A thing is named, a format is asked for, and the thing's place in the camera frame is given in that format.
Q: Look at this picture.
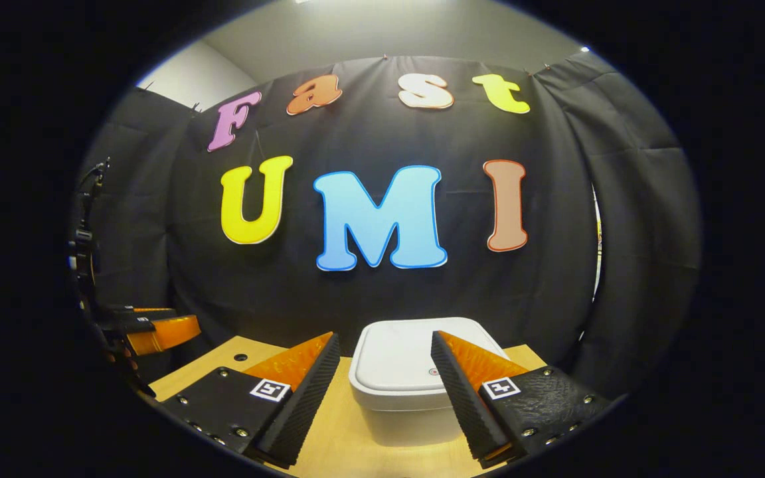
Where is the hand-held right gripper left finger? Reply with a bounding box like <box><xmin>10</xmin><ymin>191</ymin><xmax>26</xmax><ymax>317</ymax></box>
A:
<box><xmin>160</xmin><ymin>331</ymin><xmax>341</xmax><ymax>469</ymax></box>

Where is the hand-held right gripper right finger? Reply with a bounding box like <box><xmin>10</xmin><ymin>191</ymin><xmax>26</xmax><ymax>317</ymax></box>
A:
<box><xmin>430</xmin><ymin>330</ymin><xmax>612</xmax><ymax>469</ymax></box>

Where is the white desktop garbage bin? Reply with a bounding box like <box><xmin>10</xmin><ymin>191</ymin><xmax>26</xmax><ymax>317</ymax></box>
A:
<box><xmin>348</xmin><ymin>317</ymin><xmax>509</xmax><ymax>447</ymax></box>

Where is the wooden desktop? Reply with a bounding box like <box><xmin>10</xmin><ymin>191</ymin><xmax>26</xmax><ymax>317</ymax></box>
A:
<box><xmin>149</xmin><ymin>335</ymin><xmax>548</xmax><ymax>478</ymax></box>

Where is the black backdrop cloth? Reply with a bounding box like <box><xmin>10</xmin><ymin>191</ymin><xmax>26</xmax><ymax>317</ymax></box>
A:
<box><xmin>70</xmin><ymin>52</ymin><xmax>702</xmax><ymax>399</ymax></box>

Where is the black cable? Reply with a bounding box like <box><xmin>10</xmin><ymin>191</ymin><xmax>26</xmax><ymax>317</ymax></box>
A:
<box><xmin>76</xmin><ymin>157</ymin><xmax>112</xmax><ymax>226</ymax></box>

